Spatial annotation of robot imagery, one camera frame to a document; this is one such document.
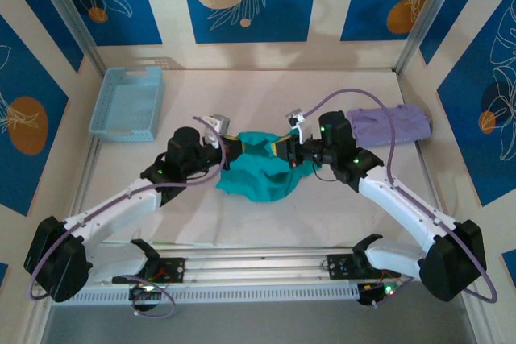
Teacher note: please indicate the teal t-shirt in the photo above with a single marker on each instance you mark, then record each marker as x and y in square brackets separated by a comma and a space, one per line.
[258, 175]

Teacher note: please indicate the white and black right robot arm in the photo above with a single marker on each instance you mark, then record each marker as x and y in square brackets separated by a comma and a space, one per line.
[395, 195]

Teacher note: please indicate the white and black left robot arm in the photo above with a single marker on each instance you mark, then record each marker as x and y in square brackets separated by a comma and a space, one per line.
[117, 211]

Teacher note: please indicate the folded purple cloth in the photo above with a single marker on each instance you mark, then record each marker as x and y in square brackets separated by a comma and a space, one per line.
[407, 122]

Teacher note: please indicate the light blue perforated basket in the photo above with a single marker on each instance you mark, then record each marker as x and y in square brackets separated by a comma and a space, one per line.
[129, 106]

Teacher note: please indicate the black controller board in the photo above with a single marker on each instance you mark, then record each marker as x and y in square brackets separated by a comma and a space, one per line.
[369, 295]
[141, 295]

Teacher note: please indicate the grey metal panel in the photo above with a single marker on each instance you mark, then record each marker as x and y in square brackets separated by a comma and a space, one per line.
[258, 328]

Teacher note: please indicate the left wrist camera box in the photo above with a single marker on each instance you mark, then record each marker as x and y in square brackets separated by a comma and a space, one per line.
[219, 122]

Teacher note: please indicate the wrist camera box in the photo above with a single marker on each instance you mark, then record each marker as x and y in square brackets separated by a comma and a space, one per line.
[294, 116]
[219, 122]

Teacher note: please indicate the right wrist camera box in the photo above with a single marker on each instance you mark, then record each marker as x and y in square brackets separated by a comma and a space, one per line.
[294, 116]

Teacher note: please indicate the perforated metal bracket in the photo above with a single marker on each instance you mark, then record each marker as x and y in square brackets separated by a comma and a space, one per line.
[161, 63]

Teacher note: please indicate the aluminium rail frame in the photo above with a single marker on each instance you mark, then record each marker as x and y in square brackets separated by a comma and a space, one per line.
[258, 263]

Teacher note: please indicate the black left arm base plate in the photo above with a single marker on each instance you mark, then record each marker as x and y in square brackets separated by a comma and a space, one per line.
[173, 269]

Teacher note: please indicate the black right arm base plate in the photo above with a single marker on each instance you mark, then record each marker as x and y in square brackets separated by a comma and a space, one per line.
[338, 267]

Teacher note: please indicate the aluminium corner post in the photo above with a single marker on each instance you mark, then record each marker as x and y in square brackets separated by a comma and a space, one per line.
[68, 13]
[427, 5]

